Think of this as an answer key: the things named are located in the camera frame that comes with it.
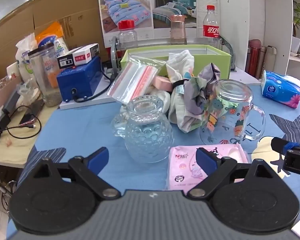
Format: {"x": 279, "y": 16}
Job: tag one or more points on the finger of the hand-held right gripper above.
{"x": 291, "y": 145}

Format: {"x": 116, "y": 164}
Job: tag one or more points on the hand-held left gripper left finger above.
{"x": 99, "y": 158}

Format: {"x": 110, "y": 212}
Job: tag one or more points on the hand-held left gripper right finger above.
{"x": 205, "y": 161}

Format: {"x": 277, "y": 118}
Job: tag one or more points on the pink tissue packet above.
{"x": 182, "y": 166}

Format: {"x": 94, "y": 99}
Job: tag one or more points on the grey printed cloth bundle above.
{"x": 202, "y": 90}

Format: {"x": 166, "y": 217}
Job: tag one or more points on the clear zip bag pack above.
{"x": 132, "y": 80}

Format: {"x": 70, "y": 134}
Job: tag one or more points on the pink sponge block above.
{"x": 162, "y": 83}

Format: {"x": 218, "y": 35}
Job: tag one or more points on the green cardboard box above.
{"x": 225, "y": 65}

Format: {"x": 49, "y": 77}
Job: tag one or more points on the white printed cloth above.
{"x": 180, "y": 62}

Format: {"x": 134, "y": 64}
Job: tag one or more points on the blue printed tablecloth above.
{"x": 77, "y": 125}

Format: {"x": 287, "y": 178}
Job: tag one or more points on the textured glass pitcher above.
{"x": 145, "y": 135}

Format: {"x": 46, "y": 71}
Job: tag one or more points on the blue tissue pack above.
{"x": 277, "y": 87}

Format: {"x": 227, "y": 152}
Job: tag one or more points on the printed glass mug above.
{"x": 226, "y": 105}

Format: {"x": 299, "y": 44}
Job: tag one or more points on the blue machine box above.
{"x": 77, "y": 80}

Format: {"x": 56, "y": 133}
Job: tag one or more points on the beige thermos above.
{"x": 261, "y": 62}

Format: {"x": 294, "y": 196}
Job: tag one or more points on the clear jar with black lid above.
{"x": 45, "y": 85}

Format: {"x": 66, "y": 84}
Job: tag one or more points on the red thermos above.
{"x": 252, "y": 57}

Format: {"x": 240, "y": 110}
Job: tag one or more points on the black power adapter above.
{"x": 3, "y": 122}

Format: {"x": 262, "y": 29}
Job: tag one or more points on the black and white carton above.
{"x": 75, "y": 57}

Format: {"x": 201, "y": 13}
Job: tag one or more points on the open cardboard box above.
{"x": 0, "y": 105}

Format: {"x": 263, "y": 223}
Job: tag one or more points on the red cap clear jar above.
{"x": 127, "y": 38}

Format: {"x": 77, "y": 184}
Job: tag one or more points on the white plastic bag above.
{"x": 25, "y": 60}

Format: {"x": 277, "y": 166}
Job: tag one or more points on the white shelf unit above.
{"x": 272, "y": 17}

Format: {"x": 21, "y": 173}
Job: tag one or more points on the red label cola bottle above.
{"x": 211, "y": 31}

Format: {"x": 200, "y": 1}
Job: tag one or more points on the green potted plant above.
{"x": 298, "y": 15}

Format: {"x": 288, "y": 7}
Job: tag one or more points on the orange paper cup pack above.
{"x": 50, "y": 37}

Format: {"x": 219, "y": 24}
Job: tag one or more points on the pink transparent bottle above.
{"x": 177, "y": 30}

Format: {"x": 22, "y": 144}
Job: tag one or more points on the brown cardboard sheet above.
{"x": 65, "y": 5}

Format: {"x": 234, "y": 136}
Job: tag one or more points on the grey metal bracket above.
{"x": 228, "y": 50}
{"x": 114, "y": 57}

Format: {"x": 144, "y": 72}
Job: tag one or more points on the wall poster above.
{"x": 130, "y": 7}

